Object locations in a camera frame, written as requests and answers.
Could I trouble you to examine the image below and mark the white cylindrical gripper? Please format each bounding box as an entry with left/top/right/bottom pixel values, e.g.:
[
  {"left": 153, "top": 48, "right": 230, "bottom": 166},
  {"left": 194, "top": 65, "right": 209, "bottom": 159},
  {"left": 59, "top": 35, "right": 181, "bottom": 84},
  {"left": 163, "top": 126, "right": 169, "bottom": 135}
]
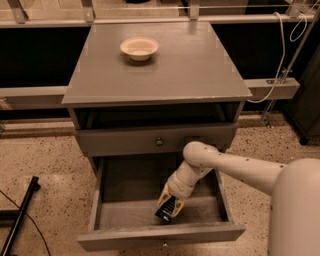
[{"left": 157, "top": 172, "right": 193, "bottom": 216}]

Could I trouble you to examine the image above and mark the dark blue snack bar wrapper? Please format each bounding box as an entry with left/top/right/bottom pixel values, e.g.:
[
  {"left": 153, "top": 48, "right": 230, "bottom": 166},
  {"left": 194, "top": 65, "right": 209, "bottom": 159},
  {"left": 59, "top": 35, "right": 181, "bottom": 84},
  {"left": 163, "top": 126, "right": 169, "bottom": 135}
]
[{"left": 155, "top": 197, "right": 176, "bottom": 222}]

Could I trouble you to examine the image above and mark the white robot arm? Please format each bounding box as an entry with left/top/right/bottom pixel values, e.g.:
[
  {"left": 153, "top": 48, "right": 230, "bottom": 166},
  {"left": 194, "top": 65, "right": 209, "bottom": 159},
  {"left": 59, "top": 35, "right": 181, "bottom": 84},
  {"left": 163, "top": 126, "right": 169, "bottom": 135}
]
[{"left": 156, "top": 141, "right": 320, "bottom": 256}]

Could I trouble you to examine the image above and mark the open grey wooden drawer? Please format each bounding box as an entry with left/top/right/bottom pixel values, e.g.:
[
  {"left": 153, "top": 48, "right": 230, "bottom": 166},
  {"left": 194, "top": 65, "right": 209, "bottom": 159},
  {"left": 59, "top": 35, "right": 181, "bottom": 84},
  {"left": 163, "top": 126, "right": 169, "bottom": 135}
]
[{"left": 78, "top": 153, "right": 245, "bottom": 251}]

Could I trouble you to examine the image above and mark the closed grey upper drawer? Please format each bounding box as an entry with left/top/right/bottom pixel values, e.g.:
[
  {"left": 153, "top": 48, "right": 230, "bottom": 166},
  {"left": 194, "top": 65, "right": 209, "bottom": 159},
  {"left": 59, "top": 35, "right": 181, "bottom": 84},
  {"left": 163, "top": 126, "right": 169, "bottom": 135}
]
[{"left": 76, "top": 123, "right": 238, "bottom": 157}]

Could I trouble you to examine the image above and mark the grey wooden drawer cabinet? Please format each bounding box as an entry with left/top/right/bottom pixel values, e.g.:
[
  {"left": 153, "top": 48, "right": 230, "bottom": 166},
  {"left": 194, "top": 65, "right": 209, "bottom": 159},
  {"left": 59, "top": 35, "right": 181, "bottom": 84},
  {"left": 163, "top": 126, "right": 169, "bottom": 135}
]
[{"left": 61, "top": 21, "right": 253, "bottom": 174}]

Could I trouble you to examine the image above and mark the black metal stand leg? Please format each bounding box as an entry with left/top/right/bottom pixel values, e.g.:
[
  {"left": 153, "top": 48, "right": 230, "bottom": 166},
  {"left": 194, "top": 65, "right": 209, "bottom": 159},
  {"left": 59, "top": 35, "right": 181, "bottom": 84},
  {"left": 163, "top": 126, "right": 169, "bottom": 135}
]
[{"left": 0, "top": 176, "right": 41, "bottom": 256}]

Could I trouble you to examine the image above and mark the white paper bowl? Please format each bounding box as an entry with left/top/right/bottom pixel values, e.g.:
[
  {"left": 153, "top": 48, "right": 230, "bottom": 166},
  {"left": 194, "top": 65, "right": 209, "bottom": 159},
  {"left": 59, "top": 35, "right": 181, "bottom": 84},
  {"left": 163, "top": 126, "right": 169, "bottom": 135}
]
[{"left": 120, "top": 37, "right": 159, "bottom": 61}]

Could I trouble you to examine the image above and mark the white hanging cable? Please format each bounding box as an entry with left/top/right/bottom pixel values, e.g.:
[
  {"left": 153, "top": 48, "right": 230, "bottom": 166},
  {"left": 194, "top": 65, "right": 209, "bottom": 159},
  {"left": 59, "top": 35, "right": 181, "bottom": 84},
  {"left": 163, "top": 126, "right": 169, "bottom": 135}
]
[{"left": 247, "top": 2, "right": 318, "bottom": 104}]

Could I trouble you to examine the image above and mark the grey metal railing frame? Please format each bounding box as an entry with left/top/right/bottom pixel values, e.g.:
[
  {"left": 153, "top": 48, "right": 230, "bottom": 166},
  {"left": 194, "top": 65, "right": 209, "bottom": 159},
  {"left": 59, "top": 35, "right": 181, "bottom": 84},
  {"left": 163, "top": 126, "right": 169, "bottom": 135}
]
[{"left": 0, "top": 0, "right": 320, "bottom": 128}]

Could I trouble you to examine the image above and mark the thin black floor cable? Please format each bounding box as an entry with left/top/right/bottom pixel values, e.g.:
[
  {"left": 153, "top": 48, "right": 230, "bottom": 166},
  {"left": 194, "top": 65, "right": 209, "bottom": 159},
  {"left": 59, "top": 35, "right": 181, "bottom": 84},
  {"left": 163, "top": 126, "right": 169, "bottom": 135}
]
[{"left": 0, "top": 189, "right": 52, "bottom": 256}]

